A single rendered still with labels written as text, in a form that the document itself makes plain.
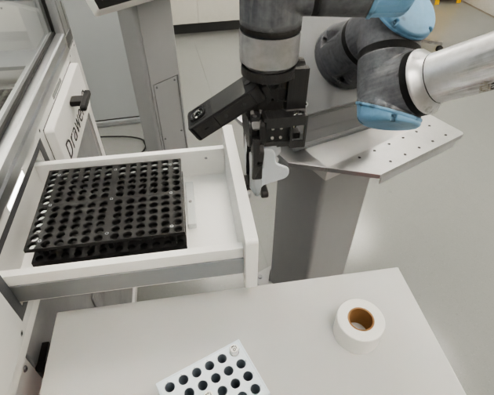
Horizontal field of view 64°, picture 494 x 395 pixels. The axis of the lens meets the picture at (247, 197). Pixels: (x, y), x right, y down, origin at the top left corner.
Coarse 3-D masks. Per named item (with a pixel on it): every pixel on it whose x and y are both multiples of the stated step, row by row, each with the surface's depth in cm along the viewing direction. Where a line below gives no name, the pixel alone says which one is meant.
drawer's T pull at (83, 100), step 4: (84, 92) 85; (88, 92) 85; (72, 96) 84; (76, 96) 84; (80, 96) 84; (84, 96) 83; (88, 96) 84; (72, 100) 82; (76, 100) 82; (80, 100) 82; (84, 100) 82; (88, 100) 84; (72, 104) 82; (76, 104) 83; (80, 104) 81; (84, 104) 81; (88, 104) 83; (80, 108) 81; (84, 108) 81
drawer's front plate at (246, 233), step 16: (224, 128) 72; (224, 144) 72; (240, 176) 62; (240, 192) 59; (240, 208) 57; (240, 224) 57; (240, 240) 60; (256, 240) 53; (256, 256) 55; (256, 272) 57
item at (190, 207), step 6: (186, 186) 72; (192, 186) 72; (186, 192) 71; (192, 192) 71; (186, 198) 70; (192, 198) 70; (192, 204) 69; (192, 210) 68; (192, 216) 67; (192, 222) 66; (192, 228) 66
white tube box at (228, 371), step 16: (224, 352) 55; (240, 352) 55; (192, 368) 53; (208, 368) 55; (224, 368) 53; (240, 368) 53; (160, 384) 52; (176, 384) 52; (192, 384) 52; (208, 384) 52; (224, 384) 52; (240, 384) 52; (256, 384) 52
